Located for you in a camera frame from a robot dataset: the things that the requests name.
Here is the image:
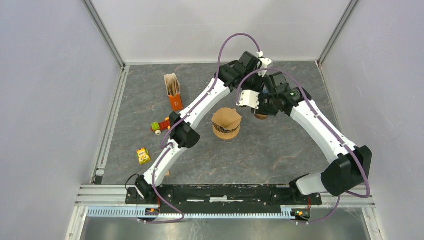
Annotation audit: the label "wooden dripper ring holder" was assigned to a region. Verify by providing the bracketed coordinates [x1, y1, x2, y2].
[254, 114, 269, 120]

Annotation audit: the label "brown paper coffee filter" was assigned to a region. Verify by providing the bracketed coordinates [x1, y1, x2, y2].
[211, 107, 242, 131]

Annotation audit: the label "blue plastic dripper cone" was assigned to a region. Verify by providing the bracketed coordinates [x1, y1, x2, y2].
[262, 85, 270, 95]

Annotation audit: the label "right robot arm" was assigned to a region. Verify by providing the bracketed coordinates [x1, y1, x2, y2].
[259, 68, 373, 204]

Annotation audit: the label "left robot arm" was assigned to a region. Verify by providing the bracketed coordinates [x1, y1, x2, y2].
[135, 51, 273, 204]

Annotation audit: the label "glass dripper with wooden collar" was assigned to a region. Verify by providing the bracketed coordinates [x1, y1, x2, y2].
[212, 123, 240, 142]

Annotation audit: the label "orange coffee filter box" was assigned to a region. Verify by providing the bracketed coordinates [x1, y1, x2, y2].
[164, 73, 184, 112]

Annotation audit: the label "brown filters in box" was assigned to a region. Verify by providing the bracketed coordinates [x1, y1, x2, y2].
[166, 77, 179, 97]

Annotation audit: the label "red toy brick car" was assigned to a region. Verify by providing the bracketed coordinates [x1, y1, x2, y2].
[150, 117, 171, 136]

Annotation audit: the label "yellow green toy block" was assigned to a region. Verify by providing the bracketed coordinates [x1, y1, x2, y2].
[136, 147, 151, 165]

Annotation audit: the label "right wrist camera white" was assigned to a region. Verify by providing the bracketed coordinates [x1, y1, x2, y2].
[236, 90, 260, 110]

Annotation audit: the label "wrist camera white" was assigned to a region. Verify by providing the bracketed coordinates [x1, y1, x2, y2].
[236, 90, 260, 110]
[256, 51, 274, 70]

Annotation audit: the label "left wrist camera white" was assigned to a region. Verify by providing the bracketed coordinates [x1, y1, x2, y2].
[256, 51, 274, 70]

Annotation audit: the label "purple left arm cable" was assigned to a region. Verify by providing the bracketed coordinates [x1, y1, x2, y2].
[139, 32, 264, 225]

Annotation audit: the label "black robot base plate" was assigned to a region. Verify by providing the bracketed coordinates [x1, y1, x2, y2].
[125, 184, 323, 215]

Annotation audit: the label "slotted aluminium rail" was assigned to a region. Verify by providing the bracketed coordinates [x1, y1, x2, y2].
[86, 206, 294, 220]

